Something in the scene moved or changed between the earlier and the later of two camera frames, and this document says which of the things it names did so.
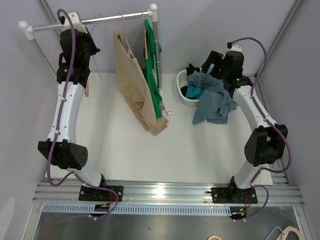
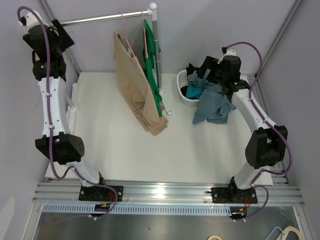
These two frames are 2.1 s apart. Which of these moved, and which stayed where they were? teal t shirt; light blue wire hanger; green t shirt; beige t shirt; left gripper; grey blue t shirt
Moved: left gripper; light blue wire hanger
Stayed: teal t shirt; grey blue t shirt; green t shirt; beige t shirt
